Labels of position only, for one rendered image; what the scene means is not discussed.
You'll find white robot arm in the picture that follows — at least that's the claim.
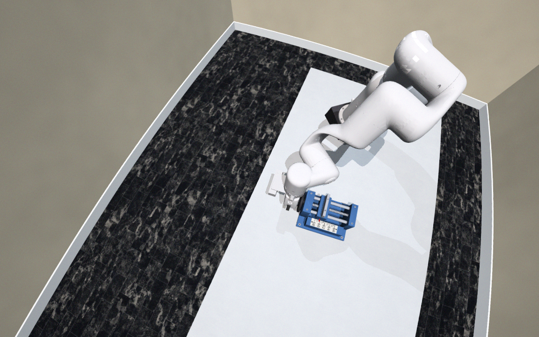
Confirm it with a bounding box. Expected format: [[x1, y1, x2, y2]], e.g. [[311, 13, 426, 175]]
[[268, 30, 467, 201]]

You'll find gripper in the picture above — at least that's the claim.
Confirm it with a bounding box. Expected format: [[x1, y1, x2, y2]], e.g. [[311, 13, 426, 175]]
[[284, 194, 300, 211]]

